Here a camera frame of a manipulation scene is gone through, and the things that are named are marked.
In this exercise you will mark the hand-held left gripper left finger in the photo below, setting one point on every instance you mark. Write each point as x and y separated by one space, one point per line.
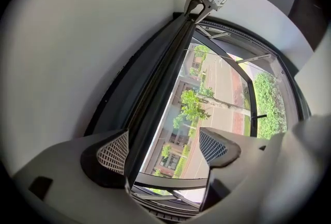
103 163

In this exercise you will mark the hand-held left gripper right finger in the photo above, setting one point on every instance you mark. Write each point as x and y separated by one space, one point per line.
219 149

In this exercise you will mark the black framed window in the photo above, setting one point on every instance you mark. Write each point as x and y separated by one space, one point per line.
263 47

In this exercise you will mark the brown building outside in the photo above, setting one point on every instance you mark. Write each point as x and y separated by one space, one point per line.
178 145

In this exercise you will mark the green tree outside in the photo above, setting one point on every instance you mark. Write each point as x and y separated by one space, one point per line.
192 105

